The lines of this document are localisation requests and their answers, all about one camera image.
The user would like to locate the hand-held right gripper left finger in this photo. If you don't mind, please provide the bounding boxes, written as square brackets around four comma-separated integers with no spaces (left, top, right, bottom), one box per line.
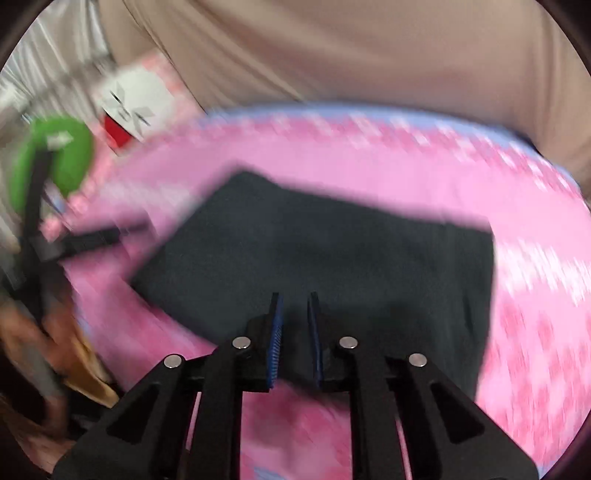
[53,292,283,480]

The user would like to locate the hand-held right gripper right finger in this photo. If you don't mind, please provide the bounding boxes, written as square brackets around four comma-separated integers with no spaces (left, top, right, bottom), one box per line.
[307,291,539,480]

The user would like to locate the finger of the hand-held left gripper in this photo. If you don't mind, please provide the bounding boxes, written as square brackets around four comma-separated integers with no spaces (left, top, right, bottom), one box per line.
[44,224,151,265]

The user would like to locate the dark grey pants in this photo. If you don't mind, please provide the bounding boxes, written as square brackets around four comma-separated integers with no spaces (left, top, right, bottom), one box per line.
[131,171,498,403]

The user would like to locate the person's left forearm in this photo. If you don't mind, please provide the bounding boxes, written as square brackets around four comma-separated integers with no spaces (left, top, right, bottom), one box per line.
[0,298,120,467]

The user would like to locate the pink and white pillow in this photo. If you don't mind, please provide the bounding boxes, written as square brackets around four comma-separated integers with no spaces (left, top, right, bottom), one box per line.
[90,50,201,155]

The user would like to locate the white curtain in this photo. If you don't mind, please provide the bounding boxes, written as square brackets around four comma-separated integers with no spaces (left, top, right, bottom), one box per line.
[0,9,118,139]

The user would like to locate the pink rose print bedsheet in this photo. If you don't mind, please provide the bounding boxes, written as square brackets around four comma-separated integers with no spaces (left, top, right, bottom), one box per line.
[41,104,591,480]

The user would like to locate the beige padded headboard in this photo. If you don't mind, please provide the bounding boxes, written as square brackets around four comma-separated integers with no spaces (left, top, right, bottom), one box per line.
[97,0,591,185]

